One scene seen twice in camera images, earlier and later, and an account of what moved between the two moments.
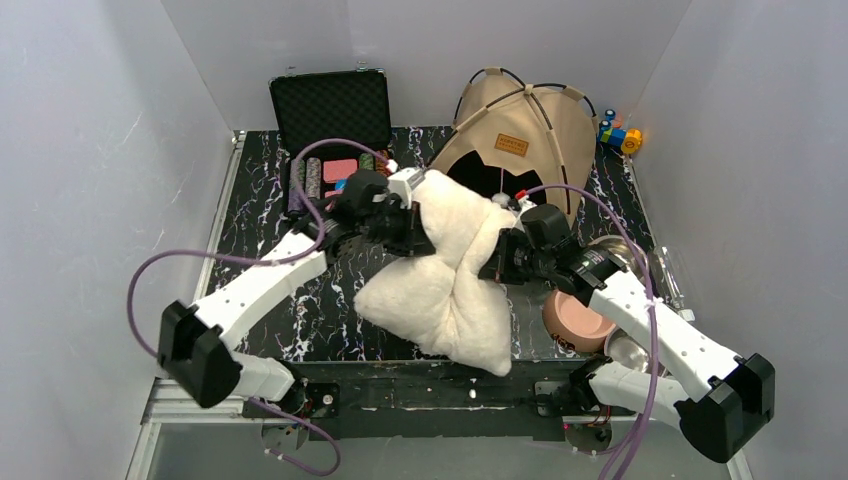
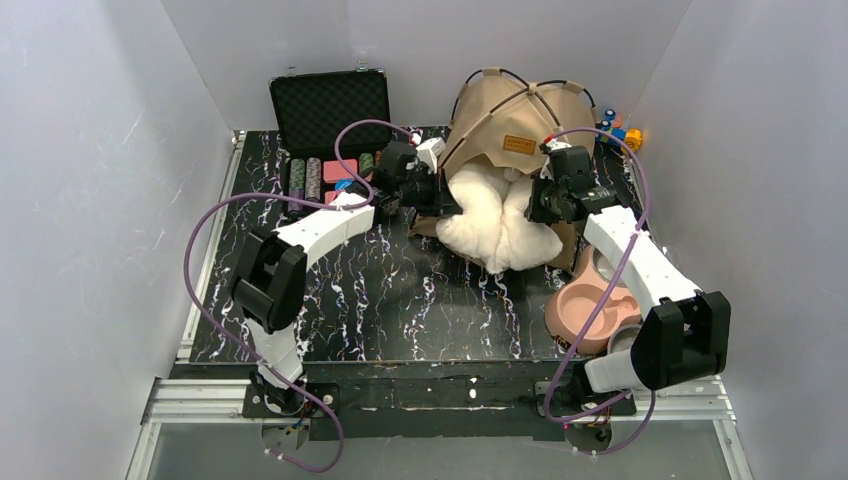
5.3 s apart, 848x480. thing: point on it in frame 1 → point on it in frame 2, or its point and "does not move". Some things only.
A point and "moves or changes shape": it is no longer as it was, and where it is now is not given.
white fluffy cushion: x=442 y=300 moves or changes shape
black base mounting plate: x=377 y=401 does not move
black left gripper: x=411 y=229 → x=436 y=195
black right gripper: x=496 y=263 → x=538 y=202
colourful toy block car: x=610 y=132 does not move
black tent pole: x=547 y=128 → x=525 y=92
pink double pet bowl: x=573 y=324 does not move
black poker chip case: x=332 y=106 does not move
